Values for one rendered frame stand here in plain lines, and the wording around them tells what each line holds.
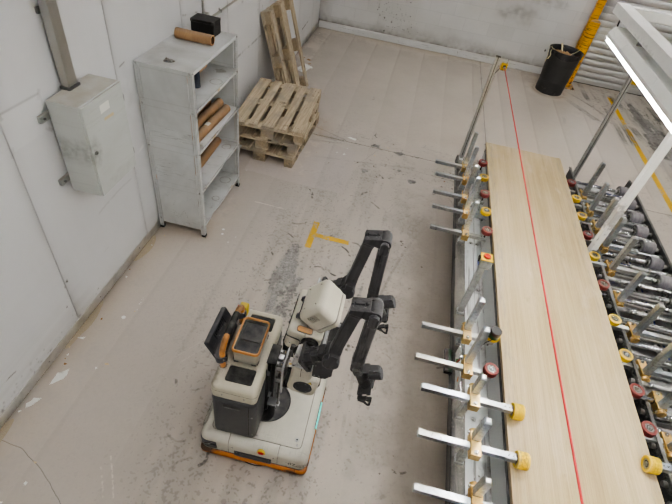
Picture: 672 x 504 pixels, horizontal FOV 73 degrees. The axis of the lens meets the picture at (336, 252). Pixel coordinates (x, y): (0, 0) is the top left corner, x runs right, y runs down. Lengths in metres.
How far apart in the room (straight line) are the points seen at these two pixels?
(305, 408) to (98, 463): 1.27
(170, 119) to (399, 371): 2.60
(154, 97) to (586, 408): 3.46
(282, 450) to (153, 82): 2.67
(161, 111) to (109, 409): 2.15
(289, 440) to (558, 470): 1.44
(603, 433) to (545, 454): 0.38
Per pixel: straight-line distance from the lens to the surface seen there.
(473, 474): 2.73
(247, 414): 2.67
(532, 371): 2.85
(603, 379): 3.07
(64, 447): 3.45
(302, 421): 3.00
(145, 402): 3.46
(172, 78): 3.68
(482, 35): 9.72
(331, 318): 2.10
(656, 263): 4.29
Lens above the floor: 2.97
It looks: 43 degrees down
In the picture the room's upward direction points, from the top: 10 degrees clockwise
